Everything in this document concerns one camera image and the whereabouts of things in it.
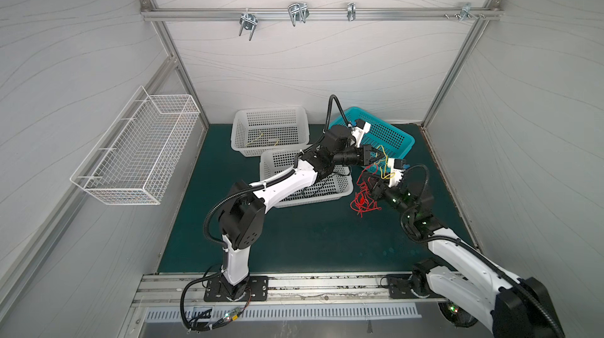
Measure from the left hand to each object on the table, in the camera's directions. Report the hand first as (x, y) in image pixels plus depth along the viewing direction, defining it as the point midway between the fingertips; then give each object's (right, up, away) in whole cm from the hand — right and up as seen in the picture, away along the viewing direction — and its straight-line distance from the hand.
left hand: (383, 156), depth 71 cm
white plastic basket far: (-50, +12, +47) cm, 70 cm away
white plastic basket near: (-38, -4, +30) cm, 48 cm away
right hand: (-4, -6, +7) cm, 10 cm away
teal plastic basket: (+15, +6, +39) cm, 43 cm away
